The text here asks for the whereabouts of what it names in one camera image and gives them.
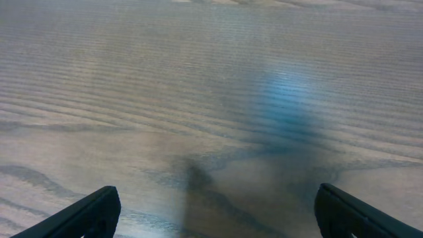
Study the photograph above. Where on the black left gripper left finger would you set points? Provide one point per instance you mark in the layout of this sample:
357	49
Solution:
94	216

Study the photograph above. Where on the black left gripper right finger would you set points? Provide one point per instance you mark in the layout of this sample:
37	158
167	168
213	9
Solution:
341	215

